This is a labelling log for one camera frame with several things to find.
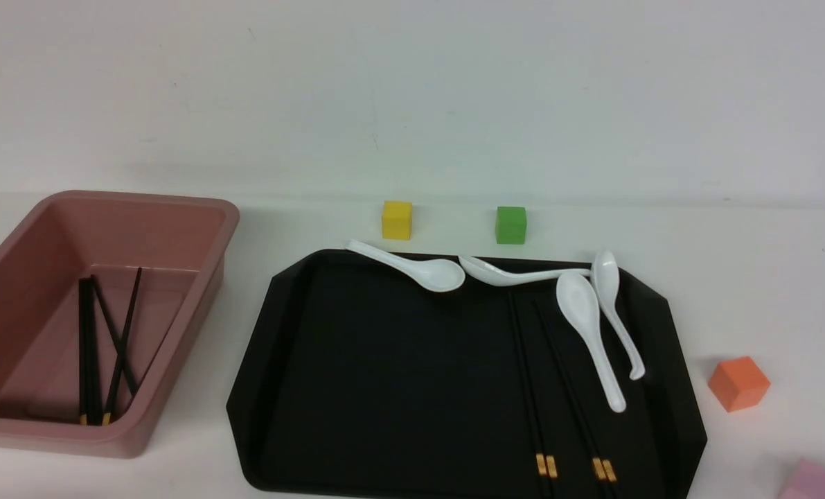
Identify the black chopstick bin left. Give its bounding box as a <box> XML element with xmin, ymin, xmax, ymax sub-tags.
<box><xmin>78</xmin><ymin>278</ymin><xmax>88</xmax><ymax>426</ymax></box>

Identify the white spoon top middle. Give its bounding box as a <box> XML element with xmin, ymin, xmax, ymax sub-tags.
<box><xmin>459</xmin><ymin>255</ymin><xmax>592</xmax><ymax>287</ymax></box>

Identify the orange cube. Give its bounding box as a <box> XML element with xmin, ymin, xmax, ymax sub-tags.
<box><xmin>709</xmin><ymin>355</ymin><xmax>771</xmax><ymax>412</ymax></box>

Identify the pink cube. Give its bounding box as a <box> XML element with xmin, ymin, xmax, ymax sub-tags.
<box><xmin>777</xmin><ymin>458</ymin><xmax>825</xmax><ymax>498</ymax></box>

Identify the black plastic tray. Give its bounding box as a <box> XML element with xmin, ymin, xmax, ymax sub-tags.
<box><xmin>227</xmin><ymin>249</ymin><xmax>709</xmax><ymax>498</ymax></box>

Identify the white spoon far left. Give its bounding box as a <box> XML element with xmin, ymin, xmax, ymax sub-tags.
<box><xmin>344</xmin><ymin>240</ymin><xmax>466</xmax><ymax>293</ymax></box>

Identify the green cube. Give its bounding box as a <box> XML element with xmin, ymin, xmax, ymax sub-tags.
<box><xmin>495</xmin><ymin>206</ymin><xmax>527</xmax><ymax>245</ymax></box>

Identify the black chopstick bin crossing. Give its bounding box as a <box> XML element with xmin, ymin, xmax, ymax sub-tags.
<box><xmin>90</xmin><ymin>274</ymin><xmax>138</xmax><ymax>396</ymax></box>

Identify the black chopstick bin leaning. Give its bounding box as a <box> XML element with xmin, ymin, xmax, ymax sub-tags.
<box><xmin>102</xmin><ymin>268</ymin><xmax>143</xmax><ymax>426</ymax></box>

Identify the yellow cube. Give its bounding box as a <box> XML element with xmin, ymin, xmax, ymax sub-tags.
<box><xmin>381</xmin><ymin>201</ymin><xmax>413</xmax><ymax>240</ymax></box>

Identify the white spoon large centre-right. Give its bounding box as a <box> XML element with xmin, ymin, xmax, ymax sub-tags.
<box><xmin>556</xmin><ymin>272</ymin><xmax>627</xmax><ymax>413</ymax></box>

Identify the white spoon far right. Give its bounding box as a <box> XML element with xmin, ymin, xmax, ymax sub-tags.
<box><xmin>590</xmin><ymin>249</ymin><xmax>646</xmax><ymax>381</ymax></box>

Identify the pink plastic bin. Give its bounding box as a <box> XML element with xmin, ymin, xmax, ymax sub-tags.
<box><xmin>0</xmin><ymin>191</ymin><xmax>239</xmax><ymax>458</ymax></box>

